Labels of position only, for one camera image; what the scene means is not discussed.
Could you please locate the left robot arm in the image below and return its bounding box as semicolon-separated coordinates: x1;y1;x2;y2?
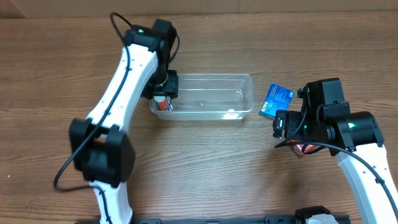
62;19;179;223

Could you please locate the clear plastic container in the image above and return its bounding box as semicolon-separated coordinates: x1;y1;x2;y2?
150;73;254;121

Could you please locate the red Panadol box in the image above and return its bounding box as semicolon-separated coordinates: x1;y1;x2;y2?
293;144;317;157

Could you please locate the blue lozenge box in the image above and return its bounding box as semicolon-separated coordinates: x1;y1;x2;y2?
259;83;295;119

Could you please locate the orange vitamin tablet tube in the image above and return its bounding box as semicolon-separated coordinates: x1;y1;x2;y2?
154;96;173;111

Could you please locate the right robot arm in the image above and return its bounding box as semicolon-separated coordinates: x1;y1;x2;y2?
273;78;397;223

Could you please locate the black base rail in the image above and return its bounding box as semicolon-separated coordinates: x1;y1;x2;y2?
134;215;296;224

